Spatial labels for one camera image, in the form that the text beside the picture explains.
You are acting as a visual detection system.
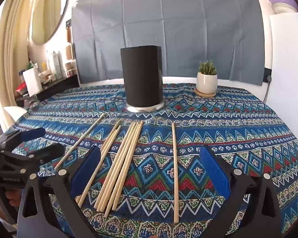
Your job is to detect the black cylindrical utensil holder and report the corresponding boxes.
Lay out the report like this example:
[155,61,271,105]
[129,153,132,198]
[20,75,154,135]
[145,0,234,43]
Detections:
[120,45,165,113]

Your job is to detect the round wooden coaster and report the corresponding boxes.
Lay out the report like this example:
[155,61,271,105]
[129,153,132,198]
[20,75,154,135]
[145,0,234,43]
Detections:
[195,88,217,98]

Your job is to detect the person's left hand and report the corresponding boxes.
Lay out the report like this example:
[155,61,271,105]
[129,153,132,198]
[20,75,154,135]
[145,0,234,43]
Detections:
[4,189,22,207]

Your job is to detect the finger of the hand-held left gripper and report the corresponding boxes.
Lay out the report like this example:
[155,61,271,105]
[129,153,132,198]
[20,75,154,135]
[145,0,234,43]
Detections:
[0,127,46,152]
[0,143,65,177]

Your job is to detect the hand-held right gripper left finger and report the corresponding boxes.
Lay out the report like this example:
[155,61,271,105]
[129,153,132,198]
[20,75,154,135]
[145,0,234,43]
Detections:
[17,145,101,238]

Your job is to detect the round wall mirror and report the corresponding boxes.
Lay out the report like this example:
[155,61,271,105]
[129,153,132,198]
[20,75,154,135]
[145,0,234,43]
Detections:
[30,0,69,45]

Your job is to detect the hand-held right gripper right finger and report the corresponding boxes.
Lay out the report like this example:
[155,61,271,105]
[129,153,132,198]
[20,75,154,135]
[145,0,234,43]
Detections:
[199,145,282,238]

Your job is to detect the grey cloth backdrop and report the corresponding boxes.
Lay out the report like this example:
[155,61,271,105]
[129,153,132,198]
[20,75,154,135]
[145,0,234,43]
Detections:
[72,0,266,87]

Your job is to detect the wooden hair brush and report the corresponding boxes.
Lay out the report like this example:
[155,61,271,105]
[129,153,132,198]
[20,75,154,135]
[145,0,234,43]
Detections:
[65,43,74,61]

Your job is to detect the grey spray can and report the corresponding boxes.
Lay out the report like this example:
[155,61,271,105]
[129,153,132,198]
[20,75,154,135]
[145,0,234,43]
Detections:
[52,51,59,76]

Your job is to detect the white bowl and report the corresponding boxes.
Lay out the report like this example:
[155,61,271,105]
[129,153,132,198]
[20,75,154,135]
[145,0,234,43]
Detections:
[273,2,298,15]

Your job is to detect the black side shelf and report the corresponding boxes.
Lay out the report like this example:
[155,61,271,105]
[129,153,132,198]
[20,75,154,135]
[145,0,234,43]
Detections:
[15,76,80,102]

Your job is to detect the wooden chopstick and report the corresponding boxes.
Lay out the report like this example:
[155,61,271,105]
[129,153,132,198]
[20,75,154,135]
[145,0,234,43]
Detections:
[54,113,106,171]
[104,122,141,219]
[171,123,179,224]
[112,120,144,211]
[98,122,138,212]
[75,119,123,203]
[78,125,122,207]
[94,122,135,209]

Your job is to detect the cream curtain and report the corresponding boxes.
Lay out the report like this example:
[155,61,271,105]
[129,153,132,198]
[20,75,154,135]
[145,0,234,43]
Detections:
[0,0,40,109]

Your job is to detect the blue patterned tablecloth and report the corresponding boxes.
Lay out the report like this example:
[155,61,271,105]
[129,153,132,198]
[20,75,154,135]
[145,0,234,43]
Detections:
[5,82,298,238]

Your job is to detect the white cabinet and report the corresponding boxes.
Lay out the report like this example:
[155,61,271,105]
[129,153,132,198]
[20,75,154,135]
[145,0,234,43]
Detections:
[263,12,298,154]

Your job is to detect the grey power cable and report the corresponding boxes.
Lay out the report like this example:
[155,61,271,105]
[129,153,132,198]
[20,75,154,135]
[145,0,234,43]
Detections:
[263,81,272,103]

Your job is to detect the succulent in white pot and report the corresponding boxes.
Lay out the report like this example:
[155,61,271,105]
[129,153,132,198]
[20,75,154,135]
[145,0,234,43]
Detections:
[197,60,218,95]

